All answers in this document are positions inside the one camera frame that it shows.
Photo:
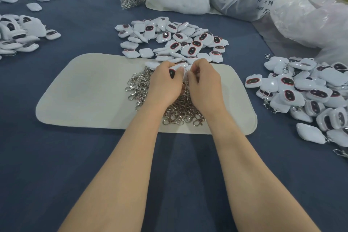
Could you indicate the person's left hand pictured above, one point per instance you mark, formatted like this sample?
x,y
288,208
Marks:
x,y
163,87

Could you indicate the person's right hand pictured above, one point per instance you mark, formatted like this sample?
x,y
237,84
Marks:
x,y
205,87

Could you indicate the white fob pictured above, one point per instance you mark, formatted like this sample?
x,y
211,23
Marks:
x,y
175,69

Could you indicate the person's left forearm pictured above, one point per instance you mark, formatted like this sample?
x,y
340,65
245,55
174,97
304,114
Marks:
x,y
122,174

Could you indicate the person's right forearm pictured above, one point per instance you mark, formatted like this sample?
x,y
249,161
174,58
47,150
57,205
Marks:
x,y
255,174

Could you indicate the cream felt work mat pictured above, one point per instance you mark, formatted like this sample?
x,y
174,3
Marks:
x,y
81,92

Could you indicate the crumpled clear plastic bag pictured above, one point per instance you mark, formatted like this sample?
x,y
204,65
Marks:
x,y
315,20

